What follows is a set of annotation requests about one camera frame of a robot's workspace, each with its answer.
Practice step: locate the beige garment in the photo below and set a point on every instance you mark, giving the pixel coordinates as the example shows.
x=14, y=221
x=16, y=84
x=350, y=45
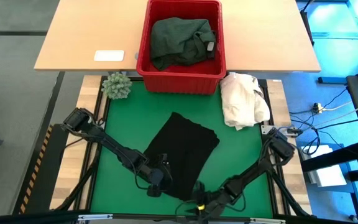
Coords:
x=244, y=99

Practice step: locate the dark green garment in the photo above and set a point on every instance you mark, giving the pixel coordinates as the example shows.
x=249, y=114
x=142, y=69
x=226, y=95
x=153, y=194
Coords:
x=179, y=40

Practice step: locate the red ribbed plastic bin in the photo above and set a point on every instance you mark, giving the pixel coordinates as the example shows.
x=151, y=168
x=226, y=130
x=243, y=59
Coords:
x=179, y=84

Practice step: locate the white rectangular pad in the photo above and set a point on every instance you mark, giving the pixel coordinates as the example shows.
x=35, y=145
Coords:
x=109, y=55

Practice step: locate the white box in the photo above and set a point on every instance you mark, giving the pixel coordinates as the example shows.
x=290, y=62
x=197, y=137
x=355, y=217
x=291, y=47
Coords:
x=328, y=174

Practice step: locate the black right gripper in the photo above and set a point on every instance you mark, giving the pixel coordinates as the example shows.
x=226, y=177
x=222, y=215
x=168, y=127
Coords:
x=214, y=202

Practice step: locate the wooden side board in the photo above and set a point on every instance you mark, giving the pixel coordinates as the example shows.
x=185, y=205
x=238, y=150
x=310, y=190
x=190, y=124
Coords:
x=278, y=99
x=67, y=174

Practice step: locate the green spiky plant ornament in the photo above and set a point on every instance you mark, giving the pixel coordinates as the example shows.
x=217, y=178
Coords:
x=117, y=86

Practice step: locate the green work mat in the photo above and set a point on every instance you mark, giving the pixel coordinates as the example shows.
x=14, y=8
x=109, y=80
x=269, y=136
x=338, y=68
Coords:
x=141, y=216

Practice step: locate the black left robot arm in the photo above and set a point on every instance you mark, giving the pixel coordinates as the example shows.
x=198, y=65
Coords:
x=104, y=143

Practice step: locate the light wooden desk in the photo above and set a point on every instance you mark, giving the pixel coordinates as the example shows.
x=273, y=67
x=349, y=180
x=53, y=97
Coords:
x=259, y=37

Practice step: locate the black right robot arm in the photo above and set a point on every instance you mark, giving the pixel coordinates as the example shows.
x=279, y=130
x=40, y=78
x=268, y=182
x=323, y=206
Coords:
x=259, y=168

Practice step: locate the black hazard-striped floor plate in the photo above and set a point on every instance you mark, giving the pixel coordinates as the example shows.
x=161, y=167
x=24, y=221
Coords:
x=47, y=168

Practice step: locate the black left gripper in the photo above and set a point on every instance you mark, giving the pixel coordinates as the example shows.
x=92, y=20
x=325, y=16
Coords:
x=158, y=177

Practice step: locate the black garment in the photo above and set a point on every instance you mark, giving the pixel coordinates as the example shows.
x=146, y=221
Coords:
x=182, y=146

